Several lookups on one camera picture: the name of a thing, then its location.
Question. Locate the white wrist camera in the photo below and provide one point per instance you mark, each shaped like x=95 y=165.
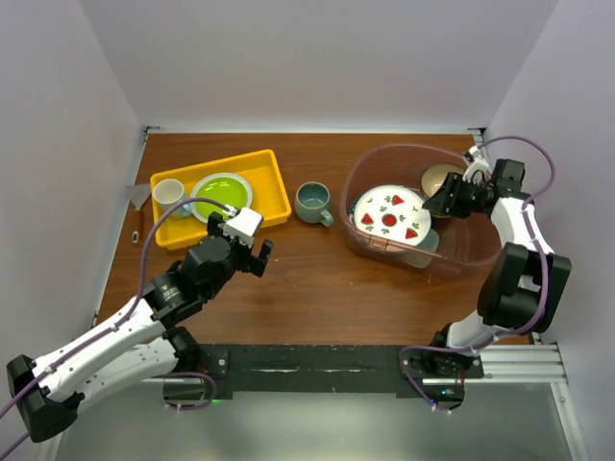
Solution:
x=478 y=167
x=244 y=226

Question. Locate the green plate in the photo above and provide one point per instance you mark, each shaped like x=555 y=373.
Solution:
x=218 y=189

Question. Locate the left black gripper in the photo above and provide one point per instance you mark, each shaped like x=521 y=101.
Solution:
x=257 y=262

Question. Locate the light-teal divided rectangular dish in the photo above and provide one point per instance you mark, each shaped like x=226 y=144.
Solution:
x=420 y=257

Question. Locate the white light-blue mug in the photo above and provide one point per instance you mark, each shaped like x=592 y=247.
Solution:
x=168 y=193

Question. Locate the clear pink plastic bin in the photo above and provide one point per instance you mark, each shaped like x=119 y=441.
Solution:
x=464 y=244

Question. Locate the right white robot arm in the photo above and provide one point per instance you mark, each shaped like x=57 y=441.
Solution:
x=522 y=292

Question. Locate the light-blue scalloped plate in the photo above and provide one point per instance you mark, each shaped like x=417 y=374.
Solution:
x=247 y=204

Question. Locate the teal speckled ceramic mug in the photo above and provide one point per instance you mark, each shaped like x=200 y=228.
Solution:
x=313 y=203

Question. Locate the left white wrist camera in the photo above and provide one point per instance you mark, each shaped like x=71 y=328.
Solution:
x=244 y=226

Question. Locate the brown floral cream-inside bowl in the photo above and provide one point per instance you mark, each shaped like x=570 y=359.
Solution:
x=434 y=176

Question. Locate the yellow plastic tray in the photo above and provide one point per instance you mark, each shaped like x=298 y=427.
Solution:
x=250 y=180

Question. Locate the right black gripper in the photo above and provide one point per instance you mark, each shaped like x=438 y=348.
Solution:
x=443 y=203

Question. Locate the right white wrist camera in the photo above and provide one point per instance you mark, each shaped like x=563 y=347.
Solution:
x=478 y=167

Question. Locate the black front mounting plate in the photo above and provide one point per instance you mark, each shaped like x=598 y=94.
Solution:
x=331 y=369

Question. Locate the metal scraper wooden handle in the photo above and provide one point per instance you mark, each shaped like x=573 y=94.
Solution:
x=138 y=194

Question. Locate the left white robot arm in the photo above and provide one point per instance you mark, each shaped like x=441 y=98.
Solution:
x=143 y=339

